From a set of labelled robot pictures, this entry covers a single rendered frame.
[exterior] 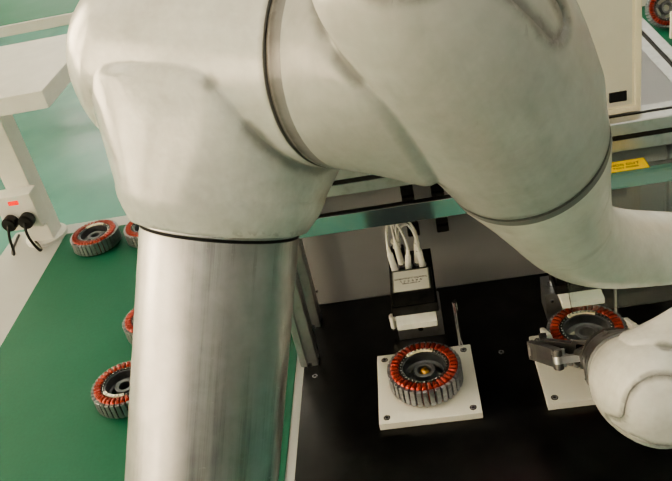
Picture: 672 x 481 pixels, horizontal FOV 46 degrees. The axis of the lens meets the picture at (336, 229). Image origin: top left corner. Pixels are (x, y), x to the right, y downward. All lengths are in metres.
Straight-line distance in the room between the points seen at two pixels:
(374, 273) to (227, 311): 0.96
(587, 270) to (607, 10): 0.61
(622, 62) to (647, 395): 0.51
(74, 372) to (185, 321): 1.08
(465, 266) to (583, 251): 0.90
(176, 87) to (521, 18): 0.18
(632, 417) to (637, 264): 0.25
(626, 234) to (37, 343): 1.29
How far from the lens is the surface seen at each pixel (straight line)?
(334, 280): 1.42
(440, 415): 1.19
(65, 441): 1.41
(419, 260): 1.24
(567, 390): 1.21
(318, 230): 1.18
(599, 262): 0.56
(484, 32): 0.34
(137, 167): 0.46
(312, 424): 1.23
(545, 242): 0.49
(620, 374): 0.83
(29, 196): 1.91
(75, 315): 1.70
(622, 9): 1.13
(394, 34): 0.34
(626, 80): 1.17
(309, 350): 1.31
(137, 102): 0.46
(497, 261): 1.42
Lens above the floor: 1.63
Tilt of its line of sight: 31 degrees down
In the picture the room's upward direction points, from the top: 13 degrees counter-clockwise
